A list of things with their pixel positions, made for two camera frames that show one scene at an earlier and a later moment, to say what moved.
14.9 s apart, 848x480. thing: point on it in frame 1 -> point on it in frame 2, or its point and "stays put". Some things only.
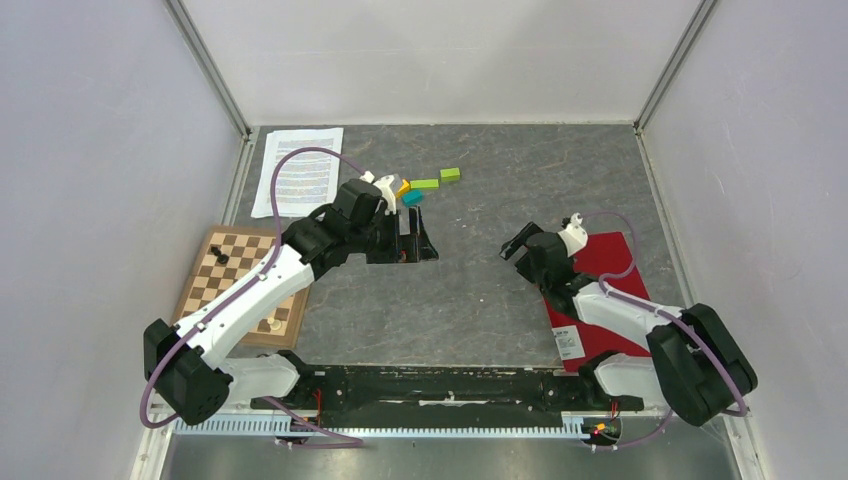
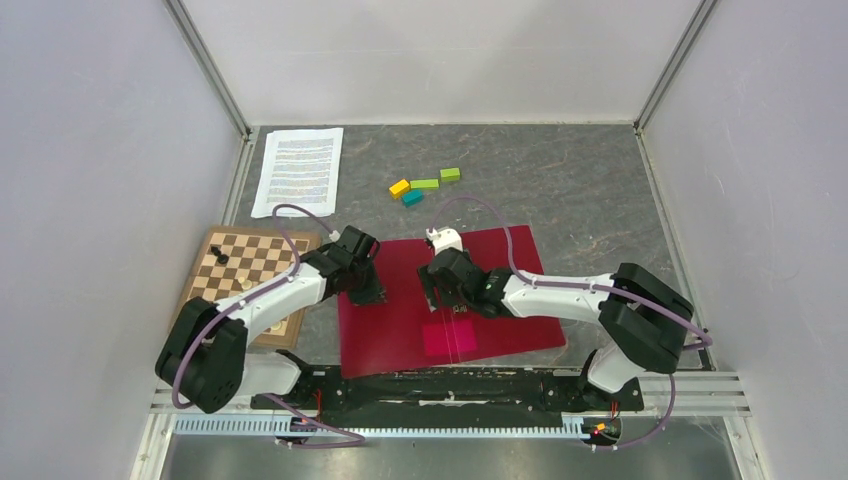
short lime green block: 450,174 stays put
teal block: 412,198 stays put
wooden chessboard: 229,252 stays put
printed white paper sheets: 306,181 stays put
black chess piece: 221,258 stays put
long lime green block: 423,184 stays put
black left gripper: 419,246 -> 374,293
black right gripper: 514,245 -> 430,289
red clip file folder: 576,342 -> 401,332
